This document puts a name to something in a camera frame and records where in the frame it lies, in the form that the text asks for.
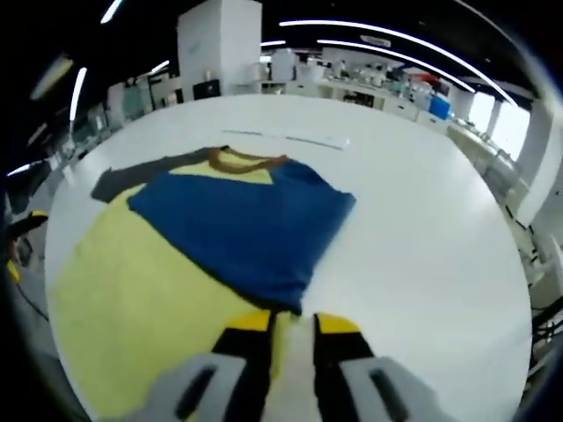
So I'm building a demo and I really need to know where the ceiling light strip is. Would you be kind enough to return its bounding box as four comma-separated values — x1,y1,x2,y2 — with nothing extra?
316,39,476,93
279,19,515,105

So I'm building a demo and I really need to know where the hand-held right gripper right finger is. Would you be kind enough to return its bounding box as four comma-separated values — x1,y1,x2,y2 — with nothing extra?
311,310,454,422

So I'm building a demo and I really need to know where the blue storage box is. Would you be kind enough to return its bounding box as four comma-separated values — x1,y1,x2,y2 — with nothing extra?
428,94,453,119

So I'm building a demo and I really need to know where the black box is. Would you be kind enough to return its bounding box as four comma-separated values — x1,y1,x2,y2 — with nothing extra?
192,79,221,101

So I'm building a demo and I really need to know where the yellow grey blue garment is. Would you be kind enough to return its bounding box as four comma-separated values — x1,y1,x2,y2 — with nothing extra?
46,147,357,418

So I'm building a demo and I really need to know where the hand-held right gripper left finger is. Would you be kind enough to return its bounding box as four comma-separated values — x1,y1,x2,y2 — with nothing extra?
131,309,277,422

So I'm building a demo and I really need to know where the white cabinet counter row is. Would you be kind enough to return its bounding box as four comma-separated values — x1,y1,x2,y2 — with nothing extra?
259,69,450,124

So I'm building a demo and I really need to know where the black cable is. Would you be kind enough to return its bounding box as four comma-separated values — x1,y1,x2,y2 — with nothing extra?
15,280,50,322

